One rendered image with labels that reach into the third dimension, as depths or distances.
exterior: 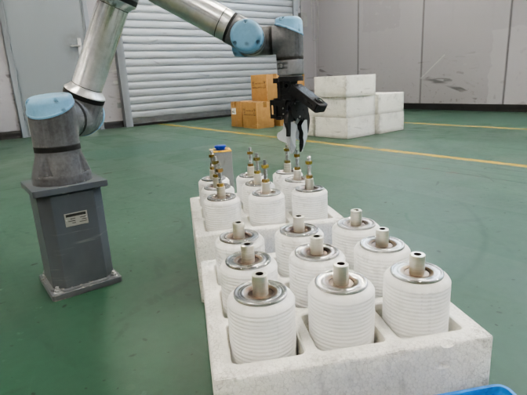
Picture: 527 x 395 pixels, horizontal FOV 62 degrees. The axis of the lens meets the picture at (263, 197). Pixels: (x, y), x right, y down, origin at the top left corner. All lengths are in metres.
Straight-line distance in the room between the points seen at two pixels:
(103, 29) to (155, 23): 5.36
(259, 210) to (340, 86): 2.90
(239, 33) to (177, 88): 5.66
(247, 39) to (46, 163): 0.60
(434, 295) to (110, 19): 1.06
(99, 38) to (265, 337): 0.98
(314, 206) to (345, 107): 2.82
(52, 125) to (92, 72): 0.21
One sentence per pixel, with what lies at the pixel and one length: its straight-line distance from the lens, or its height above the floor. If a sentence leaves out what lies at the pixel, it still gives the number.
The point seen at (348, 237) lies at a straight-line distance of 0.86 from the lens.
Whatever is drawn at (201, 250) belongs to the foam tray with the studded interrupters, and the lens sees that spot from 1.09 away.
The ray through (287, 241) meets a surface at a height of 0.24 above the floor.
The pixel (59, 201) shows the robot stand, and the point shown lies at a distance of 1.24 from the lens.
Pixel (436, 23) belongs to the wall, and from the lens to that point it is 6.92.
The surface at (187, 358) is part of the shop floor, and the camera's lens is 0.96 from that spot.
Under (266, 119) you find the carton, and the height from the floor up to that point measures 0.10.
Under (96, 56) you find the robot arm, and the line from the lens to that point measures 1.34.
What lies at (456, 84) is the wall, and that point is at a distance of 6.71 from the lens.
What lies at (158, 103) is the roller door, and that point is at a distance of 6.61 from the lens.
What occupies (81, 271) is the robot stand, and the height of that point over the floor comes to 0.06.
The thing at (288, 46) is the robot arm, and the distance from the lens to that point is 1.23.
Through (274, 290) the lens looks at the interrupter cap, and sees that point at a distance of 0.63.
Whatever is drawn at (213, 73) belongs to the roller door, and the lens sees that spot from 7.03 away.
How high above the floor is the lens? 0.54
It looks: 15 degrees down
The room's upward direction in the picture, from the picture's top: 3 degrees counter-clockwise
